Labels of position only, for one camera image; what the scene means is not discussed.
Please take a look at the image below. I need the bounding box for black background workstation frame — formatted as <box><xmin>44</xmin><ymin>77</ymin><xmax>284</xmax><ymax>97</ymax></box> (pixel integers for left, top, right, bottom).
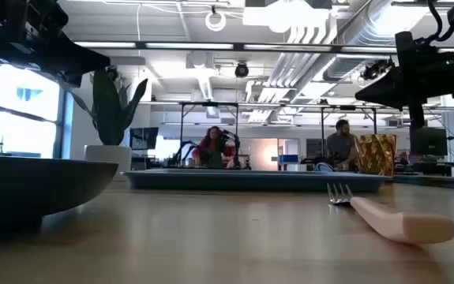
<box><xmin>320</xmin><ymin>104</ymin><xmax>378</xmax><ymax>159</ymax></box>
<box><xmin>178</xmin><ymin>101</ymin><xmax>241</xmax><ymax>170</ymax></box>

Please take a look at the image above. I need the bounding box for black monitor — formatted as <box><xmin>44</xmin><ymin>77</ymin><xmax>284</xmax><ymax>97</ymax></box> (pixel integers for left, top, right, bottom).
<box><xmin>129</xmin><ymin>126</ymin><xmax>160</xmax><ymax>151</ymax></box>
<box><xmin>409</xmin><ymin>126</ymin><xmax>448</xmax><ymax>157</ymax></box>

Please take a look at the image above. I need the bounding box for amber faceted cup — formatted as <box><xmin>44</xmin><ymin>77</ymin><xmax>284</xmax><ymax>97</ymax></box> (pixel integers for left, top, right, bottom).
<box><xmin>354</xmin><ymin>133</ymin><xmax>398</xmax><ymax>178</ymax></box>

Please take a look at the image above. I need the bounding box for black overhead camera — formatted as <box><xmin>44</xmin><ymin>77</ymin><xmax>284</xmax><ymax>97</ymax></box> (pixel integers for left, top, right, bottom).
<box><xmin>234</xmin><ymin>61</ymin><xmax>250</xmax><ymax>79</ymax></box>

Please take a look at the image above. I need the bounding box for black overhead rig bar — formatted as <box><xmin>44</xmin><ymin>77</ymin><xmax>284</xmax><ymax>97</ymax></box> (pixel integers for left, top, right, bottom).
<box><xmin>72</xmin><ymin>41</ymin><xmax>454</xmax><ymax>54</ymax></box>

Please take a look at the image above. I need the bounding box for white cable coil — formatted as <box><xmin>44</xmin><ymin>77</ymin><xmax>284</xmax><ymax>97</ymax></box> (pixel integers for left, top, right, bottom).
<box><xmin>204</xmin><ymin>9</ymin><xmax>228</xmax><ymax>33</ymax></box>

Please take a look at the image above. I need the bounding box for fork with pink handle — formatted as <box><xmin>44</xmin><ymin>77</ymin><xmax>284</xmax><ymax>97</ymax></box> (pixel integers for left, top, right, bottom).
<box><xmin>326</xmin><ymin>182</ymin><xmax>454</xmax><ymax>245</ymax></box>

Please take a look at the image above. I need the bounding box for blue plastic tray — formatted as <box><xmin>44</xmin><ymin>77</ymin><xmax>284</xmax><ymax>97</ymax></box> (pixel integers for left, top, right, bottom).
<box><xmin>122</xmin><ymin>168</ymin><xmax>394</xmax><ymax>194</ymax></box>

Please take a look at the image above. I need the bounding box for black ceiling camera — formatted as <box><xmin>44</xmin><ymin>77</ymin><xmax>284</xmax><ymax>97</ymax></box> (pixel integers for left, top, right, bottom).
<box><xmin>361</xmin><ymin>58</ymin><xmax>394</xmax><ymax>82</ymax></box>

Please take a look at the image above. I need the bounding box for person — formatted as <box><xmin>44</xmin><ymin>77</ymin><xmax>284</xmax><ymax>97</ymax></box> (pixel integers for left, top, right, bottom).
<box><xmin>324</xmin><ymin>118</ymin><xmax>359</xmax><ymax>172</ymax></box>
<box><xmin>191</xmin><ymin>125</ymin><xmax>236</xmax><ymax>170</ymax></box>

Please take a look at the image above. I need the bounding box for white planter pot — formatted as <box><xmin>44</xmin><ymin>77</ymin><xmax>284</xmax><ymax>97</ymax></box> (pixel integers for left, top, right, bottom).
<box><xmin>84</xmin><ymin>144</ymin><xmax>133</xmax><ymax>174</ymax></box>

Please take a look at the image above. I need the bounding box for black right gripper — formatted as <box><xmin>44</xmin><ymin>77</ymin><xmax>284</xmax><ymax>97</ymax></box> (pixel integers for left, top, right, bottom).
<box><xmin>354</xmin><ymin>30</ymin><xmax>454</xmax><ymax>111</ymax></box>

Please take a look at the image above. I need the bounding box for dark round plate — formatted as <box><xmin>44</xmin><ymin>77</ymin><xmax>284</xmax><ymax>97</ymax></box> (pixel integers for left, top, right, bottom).
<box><xmin>0</xmin><ymin>154</ymin><xmax>120</xmax><ymax>230</ymax></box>

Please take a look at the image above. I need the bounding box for dark green potted plant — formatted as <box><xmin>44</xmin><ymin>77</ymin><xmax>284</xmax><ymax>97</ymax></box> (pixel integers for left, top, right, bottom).
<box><xmin>68</xmin><ymin>66</ymin><xmax>149</xmax><ymax>147</ymax></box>

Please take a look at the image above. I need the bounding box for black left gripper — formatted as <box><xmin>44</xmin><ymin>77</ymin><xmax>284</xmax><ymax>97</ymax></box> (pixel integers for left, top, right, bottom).
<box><xmin>0</xmin><ymin>0</ymin><xmax>111</xmax><ymax>88</ymax></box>

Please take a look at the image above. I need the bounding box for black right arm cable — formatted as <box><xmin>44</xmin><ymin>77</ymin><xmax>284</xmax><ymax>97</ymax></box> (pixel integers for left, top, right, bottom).
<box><xmin>426</xmin><ymin>0</ymin><xmax>454</xmax><ymax>43</ymax></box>

